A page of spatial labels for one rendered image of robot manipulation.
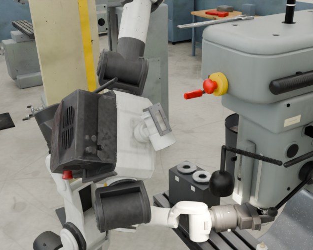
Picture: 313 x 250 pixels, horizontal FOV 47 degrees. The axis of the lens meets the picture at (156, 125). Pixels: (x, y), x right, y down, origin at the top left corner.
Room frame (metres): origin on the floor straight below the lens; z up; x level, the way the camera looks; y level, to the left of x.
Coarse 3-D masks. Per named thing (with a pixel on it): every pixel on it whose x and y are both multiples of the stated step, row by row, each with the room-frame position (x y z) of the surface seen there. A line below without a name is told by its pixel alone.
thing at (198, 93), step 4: (188, 92) 0.96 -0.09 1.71; (192, 92) 0.96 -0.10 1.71; (196, 92) 0.96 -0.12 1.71; (200, 92) 0.96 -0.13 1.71; (204, 92) 0.98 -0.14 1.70; (184, 96) 0.95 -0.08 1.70; (188, 96) 0.95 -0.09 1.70; (192, 96) 0.95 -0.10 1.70; (196, 96) 0.96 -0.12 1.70; (200, 96) 0.97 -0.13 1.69
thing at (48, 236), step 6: (42, 234) 1.43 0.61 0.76; (48, 234) 1.43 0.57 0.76; (54, 234) 1.44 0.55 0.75; (36, 240) 1.41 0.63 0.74; (42, 240) 1.40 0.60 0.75; (48, 240) 1.39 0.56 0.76; (54, 240) 1.39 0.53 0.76; (60, 240) 1.40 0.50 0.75; (36, 246) 1.38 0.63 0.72; (42, 246) 1.37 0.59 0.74; (48, 246) 1.36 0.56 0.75; (54, 246) 1.35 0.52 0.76; (60, 246) 1.36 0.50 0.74
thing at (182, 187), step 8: (176, 168) 1.41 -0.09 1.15; (184, 168) 1.41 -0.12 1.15; (192, 168) 1.39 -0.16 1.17; (200, 168) 1.41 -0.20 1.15; (168, 176) 1.41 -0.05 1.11; (176, 176) 1.37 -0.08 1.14; (184, 176) 1.35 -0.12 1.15; (192, 176) 1.33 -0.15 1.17; (200, 176) 1.34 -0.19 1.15; (208, 176) 1.32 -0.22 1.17; (176, 184) 1.37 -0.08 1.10; (184, 184) 1.33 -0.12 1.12; (192, 184) 1.29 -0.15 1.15; (200, 184) 1.28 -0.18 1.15; (208, 184) 1.28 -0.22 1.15; (176, 192) 1.37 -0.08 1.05; (184, 192) 1.33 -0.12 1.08; (192, 192) 1.29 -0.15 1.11; (200, 192) 1.25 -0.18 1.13; (208, 192) 1.26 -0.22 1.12; (176, 200) 1.37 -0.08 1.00; (184, 200) 1.33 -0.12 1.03; (192, 200) 1.29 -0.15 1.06; (200, 200) 1.25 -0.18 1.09; (208, 200) 1.26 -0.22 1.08; (216, 200) 1.30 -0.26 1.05; (208, 208) 1.27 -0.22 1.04
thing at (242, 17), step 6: (228, 18) 1.03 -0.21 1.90; (234, 18) 1.03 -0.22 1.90; (240, 18) 1.04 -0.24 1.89; (246, 18) 1.04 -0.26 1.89; (252, 18) 1.05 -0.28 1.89; (186, 24) 0.96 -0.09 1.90; (192, 24) 0.96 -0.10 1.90; (198, 24) 0.96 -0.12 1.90; (204, 24) 0.97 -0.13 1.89; (210, 24) 0.98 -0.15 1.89
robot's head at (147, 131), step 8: (144, 120) 0.92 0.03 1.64; (152, 120) 0.90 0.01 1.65; (160, 120) 0.91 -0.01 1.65; (144, 128) 0.93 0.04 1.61; (152, 128) 0.89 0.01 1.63; (144, 136) 0.92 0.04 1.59; (152, 136) 0.88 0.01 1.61; (160, 136) 0.88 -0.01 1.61; (168, 136) 0.88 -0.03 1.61; (160, 144) 0.87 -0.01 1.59; (168, 144) 0.87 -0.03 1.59
